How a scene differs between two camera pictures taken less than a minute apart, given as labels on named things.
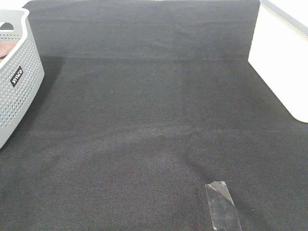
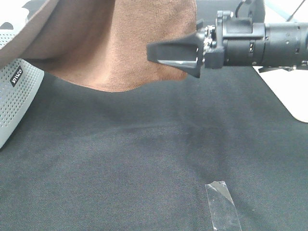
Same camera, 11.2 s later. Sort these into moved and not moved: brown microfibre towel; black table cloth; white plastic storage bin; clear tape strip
Moved: brown microfibre towel
Not moved: black table cloth; white plastic storage bin; clear tape strip
